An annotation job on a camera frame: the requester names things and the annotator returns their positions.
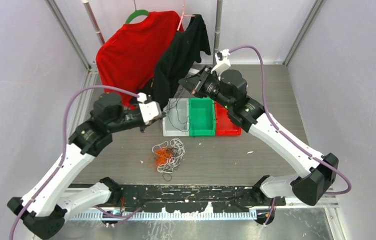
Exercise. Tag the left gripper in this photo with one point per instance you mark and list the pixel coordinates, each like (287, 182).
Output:
(145, 124)

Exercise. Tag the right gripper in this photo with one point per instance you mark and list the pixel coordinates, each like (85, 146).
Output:
(195, 83)

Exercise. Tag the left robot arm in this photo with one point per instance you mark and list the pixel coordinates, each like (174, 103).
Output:
(44, 209)

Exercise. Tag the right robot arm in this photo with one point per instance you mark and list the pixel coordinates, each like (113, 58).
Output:
(314, 172)

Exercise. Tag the white plastic bin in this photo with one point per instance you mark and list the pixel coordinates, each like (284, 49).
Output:
(176, 122)

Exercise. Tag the green plastic bin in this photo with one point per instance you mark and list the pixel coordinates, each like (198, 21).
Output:
(202, 117)

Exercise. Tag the black t-shirt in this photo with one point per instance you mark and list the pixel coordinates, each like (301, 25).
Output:
(176, 61)

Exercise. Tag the red plastic bin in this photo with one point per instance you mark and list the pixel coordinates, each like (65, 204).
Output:
(224, 126)

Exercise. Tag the white clothes rack stand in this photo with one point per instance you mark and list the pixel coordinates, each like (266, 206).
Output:
(211, 11)

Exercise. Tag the red t-shirt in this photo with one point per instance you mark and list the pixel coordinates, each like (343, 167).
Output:
(127, 59)

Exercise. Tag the pink clothes hanger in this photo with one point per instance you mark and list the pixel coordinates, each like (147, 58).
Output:
(183, 15)

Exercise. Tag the green clothes hanger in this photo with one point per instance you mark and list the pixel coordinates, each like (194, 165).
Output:
(135, 14)

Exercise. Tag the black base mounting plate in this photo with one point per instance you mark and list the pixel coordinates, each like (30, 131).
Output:
(187, 198)

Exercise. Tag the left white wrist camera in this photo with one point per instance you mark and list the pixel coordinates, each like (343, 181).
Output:
(148, 108)

